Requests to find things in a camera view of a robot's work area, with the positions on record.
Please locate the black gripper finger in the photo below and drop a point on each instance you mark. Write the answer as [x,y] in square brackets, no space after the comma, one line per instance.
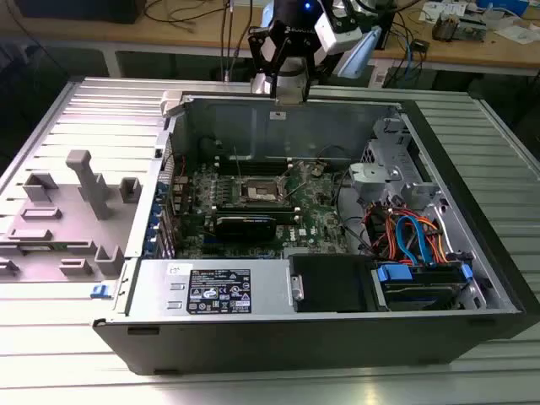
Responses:
[263,67]
[311,63]

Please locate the silver CPU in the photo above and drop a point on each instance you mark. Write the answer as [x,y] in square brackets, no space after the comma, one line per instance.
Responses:
[292,100]

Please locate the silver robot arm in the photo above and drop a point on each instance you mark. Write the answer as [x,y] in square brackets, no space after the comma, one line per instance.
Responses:
[358,55]

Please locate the RAM slot white latches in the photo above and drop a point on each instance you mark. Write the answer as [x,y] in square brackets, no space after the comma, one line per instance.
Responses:
[266,165]
[266,155]

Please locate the CPU socket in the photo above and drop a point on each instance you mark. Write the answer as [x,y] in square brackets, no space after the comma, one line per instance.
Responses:
[257,192]

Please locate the small black tower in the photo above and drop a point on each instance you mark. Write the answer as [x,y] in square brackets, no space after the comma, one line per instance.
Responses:
[386,29]

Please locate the coin cell battery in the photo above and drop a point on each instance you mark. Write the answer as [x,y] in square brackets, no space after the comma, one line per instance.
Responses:
[316,170]

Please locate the small black box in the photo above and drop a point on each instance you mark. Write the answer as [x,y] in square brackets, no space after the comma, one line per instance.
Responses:
[420,45]

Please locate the silver drive cage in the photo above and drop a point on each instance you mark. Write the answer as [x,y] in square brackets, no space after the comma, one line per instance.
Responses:
[390,145]

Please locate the copper coil cooler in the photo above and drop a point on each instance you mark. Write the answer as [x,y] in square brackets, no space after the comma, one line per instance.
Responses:
[446,27]

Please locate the green motherboard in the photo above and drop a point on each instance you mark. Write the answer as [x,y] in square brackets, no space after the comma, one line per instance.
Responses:
[314,211]

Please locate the wooden desk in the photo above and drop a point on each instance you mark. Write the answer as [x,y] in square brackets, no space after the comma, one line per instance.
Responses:
[464,52]

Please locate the black graphics card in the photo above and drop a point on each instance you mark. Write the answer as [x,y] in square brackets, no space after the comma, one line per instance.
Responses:
[246,230]

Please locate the large black box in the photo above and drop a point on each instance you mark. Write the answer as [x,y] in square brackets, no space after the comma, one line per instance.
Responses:
[76,10]

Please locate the white paper sheet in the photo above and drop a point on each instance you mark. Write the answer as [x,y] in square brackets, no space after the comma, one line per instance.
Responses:
[516,34]

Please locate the grey parts rack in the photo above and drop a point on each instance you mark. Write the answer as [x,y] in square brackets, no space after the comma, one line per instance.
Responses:
[76,223]

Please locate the silver power supply unit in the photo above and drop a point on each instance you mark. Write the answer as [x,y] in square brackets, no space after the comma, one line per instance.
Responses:
[160,291]

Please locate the hard disk in blue carrier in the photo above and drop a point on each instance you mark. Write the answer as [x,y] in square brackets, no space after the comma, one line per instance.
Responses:
[417,291]

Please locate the blue plastic clip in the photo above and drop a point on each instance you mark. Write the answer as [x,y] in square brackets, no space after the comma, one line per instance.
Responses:
[100,291]

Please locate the open black PC case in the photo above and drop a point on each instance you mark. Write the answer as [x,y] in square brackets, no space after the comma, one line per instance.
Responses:
[274,346]

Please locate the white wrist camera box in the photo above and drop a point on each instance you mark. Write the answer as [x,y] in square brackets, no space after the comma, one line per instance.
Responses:
[337,36]

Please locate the silver metal bracket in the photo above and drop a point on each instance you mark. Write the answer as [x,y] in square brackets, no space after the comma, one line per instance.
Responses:
[363,177]

